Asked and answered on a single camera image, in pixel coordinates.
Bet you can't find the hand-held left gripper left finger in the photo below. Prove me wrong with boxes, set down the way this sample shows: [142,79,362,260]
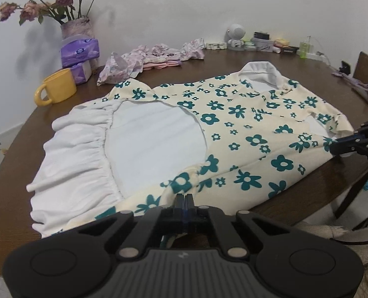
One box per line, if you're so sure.
[77,193,185,260]

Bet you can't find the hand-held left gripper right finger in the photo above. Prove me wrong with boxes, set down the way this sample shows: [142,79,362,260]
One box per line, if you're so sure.
[185,193,293,260]

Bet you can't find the cream dress with green flowers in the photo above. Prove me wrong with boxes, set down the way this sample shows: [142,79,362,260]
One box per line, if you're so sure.
[26,61,355,239]

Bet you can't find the white power strip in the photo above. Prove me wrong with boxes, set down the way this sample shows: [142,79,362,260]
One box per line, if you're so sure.
[305,51,330,61]

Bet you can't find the green spray bottle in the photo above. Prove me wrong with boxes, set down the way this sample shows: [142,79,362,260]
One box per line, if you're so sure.
[299,36,311,59]

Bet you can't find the grey printed tin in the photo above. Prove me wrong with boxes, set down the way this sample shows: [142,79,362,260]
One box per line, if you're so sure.
[251,37,276,52]

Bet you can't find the pink knit garment purple cuffs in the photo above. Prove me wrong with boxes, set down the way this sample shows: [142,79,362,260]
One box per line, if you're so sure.
[143,60,182,71]

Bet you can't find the pink floral ruffled garment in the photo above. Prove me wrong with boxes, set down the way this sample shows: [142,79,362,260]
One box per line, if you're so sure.
[122,38,207,69]

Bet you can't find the white robot-shaped speaker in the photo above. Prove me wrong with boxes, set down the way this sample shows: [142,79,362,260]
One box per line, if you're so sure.
[225,23,246,51]

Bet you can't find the purple tissue pack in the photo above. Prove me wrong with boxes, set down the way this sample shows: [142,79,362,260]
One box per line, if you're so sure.
[61,36,100,68]
[70,60,93,85]

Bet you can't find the yellow mug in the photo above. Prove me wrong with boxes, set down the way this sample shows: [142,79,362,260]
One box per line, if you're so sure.
[35,69,78,108]

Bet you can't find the white printed carton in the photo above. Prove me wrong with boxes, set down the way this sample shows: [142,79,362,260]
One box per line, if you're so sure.
[0,124,25,163]

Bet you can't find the pale pink textured vase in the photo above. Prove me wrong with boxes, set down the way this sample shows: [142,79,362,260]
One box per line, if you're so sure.
[61,16,95,41]

